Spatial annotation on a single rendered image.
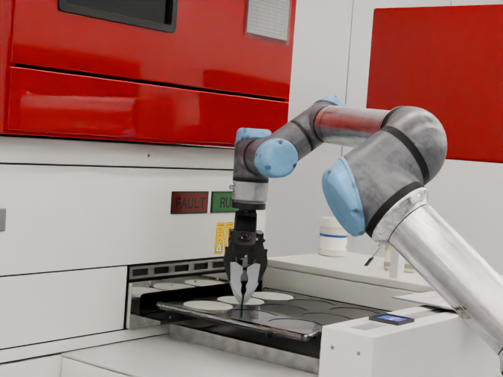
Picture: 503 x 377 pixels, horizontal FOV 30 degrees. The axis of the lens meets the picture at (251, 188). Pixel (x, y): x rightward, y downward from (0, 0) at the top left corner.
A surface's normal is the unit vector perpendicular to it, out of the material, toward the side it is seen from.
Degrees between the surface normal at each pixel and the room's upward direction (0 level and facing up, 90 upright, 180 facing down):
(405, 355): 90
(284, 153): 90
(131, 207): 90
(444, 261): 76
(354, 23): 90
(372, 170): 60
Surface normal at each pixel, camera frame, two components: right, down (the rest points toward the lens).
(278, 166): 0.36, 0.07
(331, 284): -0.61, 0.00
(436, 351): 0.79, 0.09
